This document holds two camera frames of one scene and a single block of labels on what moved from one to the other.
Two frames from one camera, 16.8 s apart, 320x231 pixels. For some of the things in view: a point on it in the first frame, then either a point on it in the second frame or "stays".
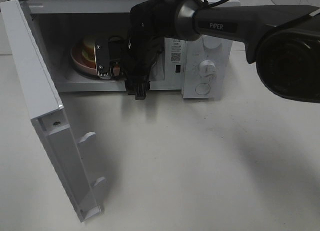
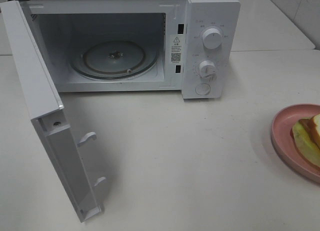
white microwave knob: x=211 y=42 stays
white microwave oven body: x=82 y=35 stays
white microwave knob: x=207 y=68 stays
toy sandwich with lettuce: x=88 y=52 -> x=305 y=134
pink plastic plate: x=83 y=56 -> x=284 y=144
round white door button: x=203 y=89 stays
